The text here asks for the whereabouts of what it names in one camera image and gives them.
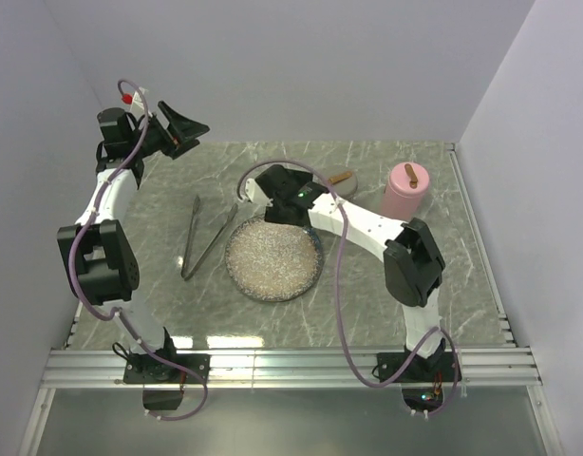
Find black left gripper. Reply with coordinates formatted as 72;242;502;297
129;101;210;160

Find grey cup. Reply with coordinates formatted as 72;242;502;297
335;180;358;200

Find grey round lid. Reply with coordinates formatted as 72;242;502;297
328;171;358;190

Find metal food tongs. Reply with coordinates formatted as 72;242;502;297
180;196;238;281

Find pink cup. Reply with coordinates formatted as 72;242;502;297
379;182;428;221

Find pink round lid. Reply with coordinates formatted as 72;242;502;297
388;161;430;197

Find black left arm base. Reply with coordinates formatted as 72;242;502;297
122;353;211;385

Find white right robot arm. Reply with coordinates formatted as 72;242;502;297
238;162;448;380

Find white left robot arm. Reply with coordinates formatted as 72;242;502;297
57;102;210;382

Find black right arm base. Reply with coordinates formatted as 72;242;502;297
371;351;462;384

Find speckled ceramic plate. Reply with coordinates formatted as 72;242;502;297
224;217;324;302

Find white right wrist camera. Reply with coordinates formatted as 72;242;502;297
241;178;271;206

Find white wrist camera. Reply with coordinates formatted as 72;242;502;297
121;86;147;119
241;178;271;206

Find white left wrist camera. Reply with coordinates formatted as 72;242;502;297
121;86;147;119

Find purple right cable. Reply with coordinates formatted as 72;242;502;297
236;160;463;418

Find purple cable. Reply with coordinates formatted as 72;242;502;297
67;78;210;423
236;160;463;418

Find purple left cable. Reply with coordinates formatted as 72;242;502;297
67;78;210;423

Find aluminium mounting rail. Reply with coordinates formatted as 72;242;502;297
40;347;542;390

